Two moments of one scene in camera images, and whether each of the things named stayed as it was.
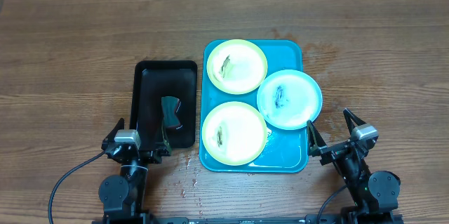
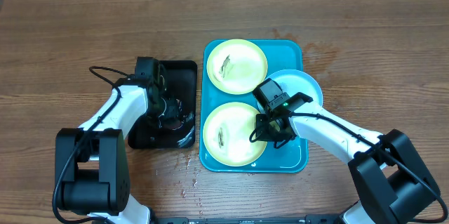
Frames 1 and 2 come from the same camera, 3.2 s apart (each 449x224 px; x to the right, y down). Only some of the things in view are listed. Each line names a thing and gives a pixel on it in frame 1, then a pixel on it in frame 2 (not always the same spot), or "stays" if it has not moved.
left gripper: (155, 157) → (152, 122)
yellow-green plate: (236, 67) stays
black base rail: (306, 219) stays
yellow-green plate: (234, 133) stays
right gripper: (316, 145) → (264, 135)
